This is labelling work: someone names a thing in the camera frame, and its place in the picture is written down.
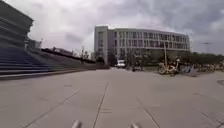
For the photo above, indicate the white vehicle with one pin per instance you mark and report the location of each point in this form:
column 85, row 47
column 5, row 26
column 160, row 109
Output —
column 121, row 63

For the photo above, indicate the dark scooter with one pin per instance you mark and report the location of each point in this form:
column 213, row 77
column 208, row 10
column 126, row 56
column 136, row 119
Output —
column 137, row 68

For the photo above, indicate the grey paved plaza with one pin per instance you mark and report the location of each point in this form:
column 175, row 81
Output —
column 110, row 96

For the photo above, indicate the large grey building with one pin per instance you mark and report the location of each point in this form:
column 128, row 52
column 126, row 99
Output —
column 143, row 41

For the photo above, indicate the yellow bicycle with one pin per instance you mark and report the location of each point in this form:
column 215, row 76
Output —
column 166, row 69

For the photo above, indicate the robot's own part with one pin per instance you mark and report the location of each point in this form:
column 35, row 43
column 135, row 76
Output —
column 76, row 124
column 135, row 125

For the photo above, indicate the wide stone steps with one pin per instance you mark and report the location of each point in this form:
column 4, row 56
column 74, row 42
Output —
column 20, row 61

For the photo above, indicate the row of parked bicycles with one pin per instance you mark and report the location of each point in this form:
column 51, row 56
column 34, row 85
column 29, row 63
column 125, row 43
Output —
column 206, row 68

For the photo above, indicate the row of trees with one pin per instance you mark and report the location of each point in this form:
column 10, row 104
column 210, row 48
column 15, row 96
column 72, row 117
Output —
column 206, row 58

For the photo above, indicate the dark terraced building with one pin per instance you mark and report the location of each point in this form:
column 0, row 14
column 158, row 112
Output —
column 13, row 26

